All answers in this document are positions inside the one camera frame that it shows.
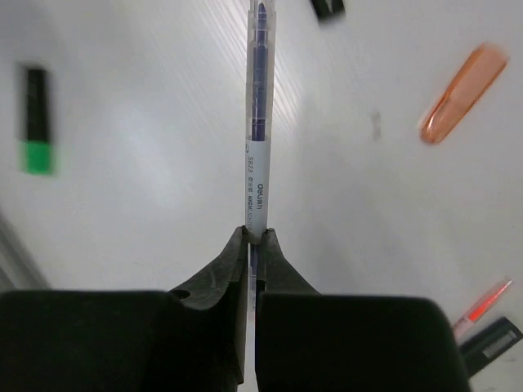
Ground pink cap black highlighter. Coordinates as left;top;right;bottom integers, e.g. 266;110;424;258
310;0;345;22

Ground orange pen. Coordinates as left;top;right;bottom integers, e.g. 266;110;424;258
452;278;512;339

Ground blue cap black highlighter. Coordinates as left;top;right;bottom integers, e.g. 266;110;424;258
459;317;522;378

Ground blue ink clear pen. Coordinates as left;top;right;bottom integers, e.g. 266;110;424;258
244;1;277;314

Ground green cap black highlighter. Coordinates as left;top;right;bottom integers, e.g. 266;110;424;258
17;62;56;176

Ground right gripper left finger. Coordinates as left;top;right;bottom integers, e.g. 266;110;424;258
171;226;248;391

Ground orange highlighter cap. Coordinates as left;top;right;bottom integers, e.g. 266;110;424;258
419;42;509;145

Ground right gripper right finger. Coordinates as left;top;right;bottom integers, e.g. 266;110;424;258
257;229;320;295

